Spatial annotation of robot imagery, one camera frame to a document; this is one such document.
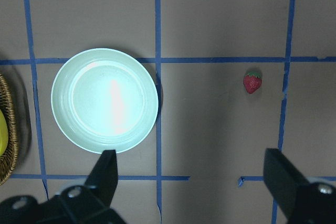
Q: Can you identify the light green plate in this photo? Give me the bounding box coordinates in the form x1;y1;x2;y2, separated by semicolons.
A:
50;48;159;153

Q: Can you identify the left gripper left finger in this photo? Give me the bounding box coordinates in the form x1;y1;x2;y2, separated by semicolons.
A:
84;150;118;207

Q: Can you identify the woven wicker basket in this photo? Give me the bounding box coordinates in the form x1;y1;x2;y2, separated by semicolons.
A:
1;74;19;185

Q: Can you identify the yellow banana bunch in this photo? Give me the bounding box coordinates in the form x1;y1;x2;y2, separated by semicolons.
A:
0;111;8;156

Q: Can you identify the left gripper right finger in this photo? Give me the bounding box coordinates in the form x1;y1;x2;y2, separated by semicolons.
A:
263;148;309;215

